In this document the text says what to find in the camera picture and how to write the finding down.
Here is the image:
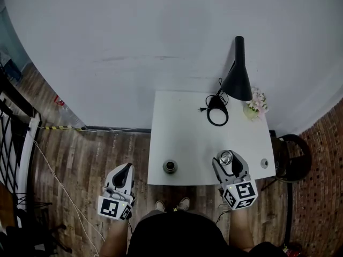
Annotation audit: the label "black and white railing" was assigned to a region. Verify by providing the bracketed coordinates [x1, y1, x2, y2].
[0, 89, 43, 228]

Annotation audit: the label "yellow black striped tape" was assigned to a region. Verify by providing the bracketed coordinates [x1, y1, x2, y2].
[43, 125, 87, 132]

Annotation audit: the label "black round chair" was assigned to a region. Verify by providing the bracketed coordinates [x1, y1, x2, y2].
[260, 133, 313, 193]

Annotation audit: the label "person's right forearm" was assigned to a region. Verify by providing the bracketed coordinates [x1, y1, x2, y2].
[228, 208, 256, 253]

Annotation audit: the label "person's black shirt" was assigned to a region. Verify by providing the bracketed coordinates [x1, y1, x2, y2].
[128, 210, 288, 257]

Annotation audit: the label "clear plastic water bottle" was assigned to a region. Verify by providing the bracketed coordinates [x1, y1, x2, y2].
[54, 95, 87, 130]

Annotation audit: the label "red fire extinguisher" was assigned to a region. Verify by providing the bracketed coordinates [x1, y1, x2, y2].
[280, 244, 304, 257]

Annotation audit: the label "person's left forearm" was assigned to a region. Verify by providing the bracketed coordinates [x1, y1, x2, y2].
[100, 217, 132, 257]

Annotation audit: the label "black pipe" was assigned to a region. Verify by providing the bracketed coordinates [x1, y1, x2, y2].
[285, 182, 295, 245]

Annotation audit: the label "pink flowers in white pot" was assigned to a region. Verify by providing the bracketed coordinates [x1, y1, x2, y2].
[242, 87, 270, 123]

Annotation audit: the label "person's right shoe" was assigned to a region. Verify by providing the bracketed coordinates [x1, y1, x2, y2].
[176, 196, 191, 212]

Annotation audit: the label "black lamp cable with plug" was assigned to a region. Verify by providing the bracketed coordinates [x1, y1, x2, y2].
[197, 78, 230, 115]

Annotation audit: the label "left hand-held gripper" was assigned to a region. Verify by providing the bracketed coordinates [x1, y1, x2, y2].
[98, 162, 136, 221]

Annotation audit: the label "black desk lamp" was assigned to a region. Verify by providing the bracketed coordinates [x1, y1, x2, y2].
[206, 35, 253, 127]

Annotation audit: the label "black tripod stand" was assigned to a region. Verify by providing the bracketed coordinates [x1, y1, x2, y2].
[0, 201, 73, 254]

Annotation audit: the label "dark green cylindrical cup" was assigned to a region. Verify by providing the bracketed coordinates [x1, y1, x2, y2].
[162, 158, 178, 175]

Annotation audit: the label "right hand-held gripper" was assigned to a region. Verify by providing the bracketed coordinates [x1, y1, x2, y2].
[212, 150, 259, 211]

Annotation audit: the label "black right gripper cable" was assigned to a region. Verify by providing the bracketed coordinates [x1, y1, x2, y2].
[215, 209, 232, 225]

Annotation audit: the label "white floor cable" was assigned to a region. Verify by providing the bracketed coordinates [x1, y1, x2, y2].
[31, 125, 151, 257]

